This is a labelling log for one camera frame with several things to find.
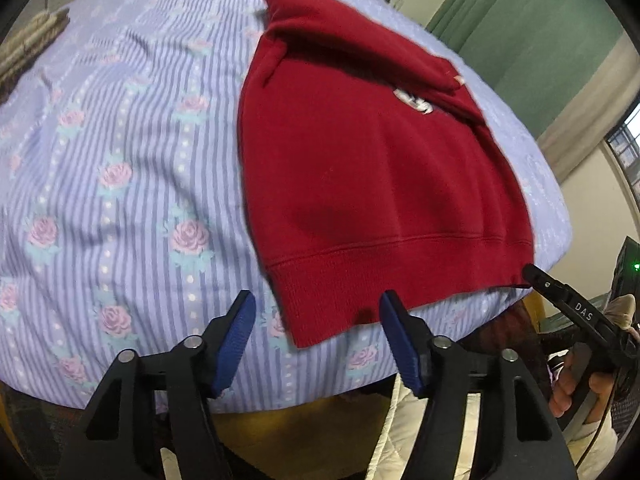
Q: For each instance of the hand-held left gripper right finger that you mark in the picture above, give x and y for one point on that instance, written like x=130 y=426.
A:
x=404 y=350

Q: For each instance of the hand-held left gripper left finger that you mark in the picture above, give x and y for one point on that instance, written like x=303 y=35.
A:
x=234 y=346

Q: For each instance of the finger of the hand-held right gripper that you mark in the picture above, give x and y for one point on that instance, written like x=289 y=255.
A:
x=575 y=305

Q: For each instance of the red sweater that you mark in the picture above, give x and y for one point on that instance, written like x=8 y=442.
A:
x=360 y=170

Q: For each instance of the person's right hand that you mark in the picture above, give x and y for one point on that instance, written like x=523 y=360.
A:
x=567 y=385

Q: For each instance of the yellow cloth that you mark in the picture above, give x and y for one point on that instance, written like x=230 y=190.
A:
x=300 y=435

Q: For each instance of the window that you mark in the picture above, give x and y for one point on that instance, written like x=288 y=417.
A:
x=627 y=145

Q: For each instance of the striped floral bed sheet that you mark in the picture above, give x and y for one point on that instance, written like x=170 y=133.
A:
x=125 y=185

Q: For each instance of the green curtain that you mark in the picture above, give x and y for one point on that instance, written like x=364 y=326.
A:
x=525 y=25

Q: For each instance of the beige folded cloth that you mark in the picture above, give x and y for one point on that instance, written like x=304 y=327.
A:
x=30 y=40

